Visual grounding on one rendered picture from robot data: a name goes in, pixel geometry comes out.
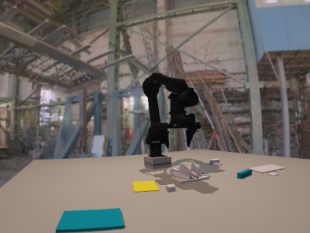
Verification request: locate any teal flat plate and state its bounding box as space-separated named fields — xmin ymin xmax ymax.
xmin=55 ymin=208 xmax=124 ymax=233

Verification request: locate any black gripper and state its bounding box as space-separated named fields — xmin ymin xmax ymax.
xmin=154 ymin=108 xmax=201 ymax=149

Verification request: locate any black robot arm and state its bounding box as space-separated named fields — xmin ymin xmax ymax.
xmin=142 ymin=72 xmax=199 ymax=157

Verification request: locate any yellow rectangular plate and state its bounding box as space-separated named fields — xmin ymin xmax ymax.
xmin=132 ymin=181 xmax=159 ymax=192

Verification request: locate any teal rectangular block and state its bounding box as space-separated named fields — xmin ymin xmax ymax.
xmin=237 ymin=169 xmax=252 ymax=179

